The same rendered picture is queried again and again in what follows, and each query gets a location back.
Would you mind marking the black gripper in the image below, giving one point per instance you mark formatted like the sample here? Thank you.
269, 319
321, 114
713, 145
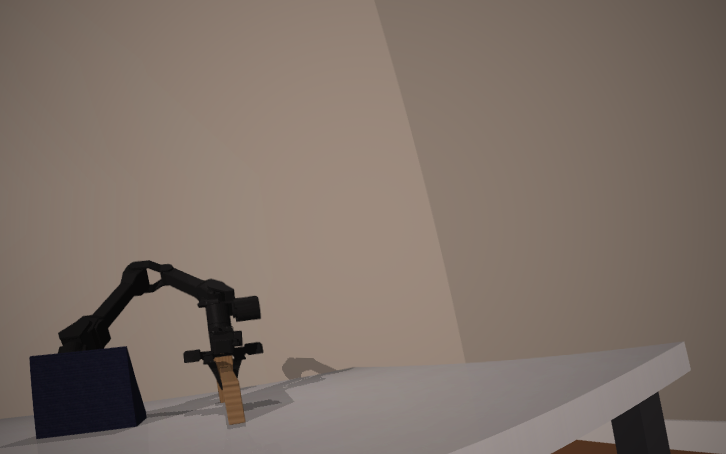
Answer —
207, 357

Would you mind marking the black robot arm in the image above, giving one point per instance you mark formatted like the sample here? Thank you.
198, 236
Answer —
91, 332

